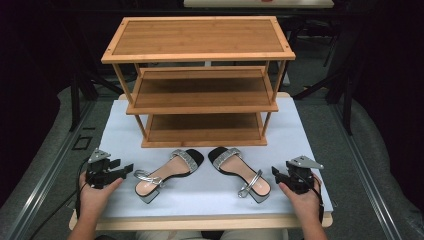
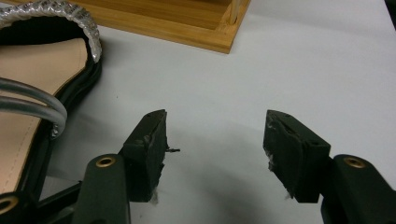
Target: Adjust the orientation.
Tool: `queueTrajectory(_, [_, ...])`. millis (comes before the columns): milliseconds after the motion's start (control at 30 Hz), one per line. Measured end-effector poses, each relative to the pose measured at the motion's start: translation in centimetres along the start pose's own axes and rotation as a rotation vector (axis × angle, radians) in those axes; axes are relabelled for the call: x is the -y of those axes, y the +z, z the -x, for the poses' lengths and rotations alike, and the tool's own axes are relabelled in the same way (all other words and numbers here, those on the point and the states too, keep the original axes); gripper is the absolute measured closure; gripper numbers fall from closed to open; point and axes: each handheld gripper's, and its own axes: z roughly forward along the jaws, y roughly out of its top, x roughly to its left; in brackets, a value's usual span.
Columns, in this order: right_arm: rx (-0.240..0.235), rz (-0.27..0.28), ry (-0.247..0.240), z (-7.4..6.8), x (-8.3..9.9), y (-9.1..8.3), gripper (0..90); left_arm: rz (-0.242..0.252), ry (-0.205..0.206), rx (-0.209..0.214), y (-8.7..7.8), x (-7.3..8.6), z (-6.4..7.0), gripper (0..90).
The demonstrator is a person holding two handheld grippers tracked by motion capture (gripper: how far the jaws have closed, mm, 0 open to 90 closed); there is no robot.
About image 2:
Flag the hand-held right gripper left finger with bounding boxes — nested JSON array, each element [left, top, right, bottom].
[[71, 108, 181, 224]]

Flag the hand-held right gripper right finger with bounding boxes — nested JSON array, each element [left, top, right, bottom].
[[262, 109, 396, 224]]

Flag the beige sandal with silver straps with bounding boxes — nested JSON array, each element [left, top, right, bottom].
[[0, 0, 104, 201]]

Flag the wooden box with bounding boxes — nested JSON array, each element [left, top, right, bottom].
[[0, 0, 252, 55]]

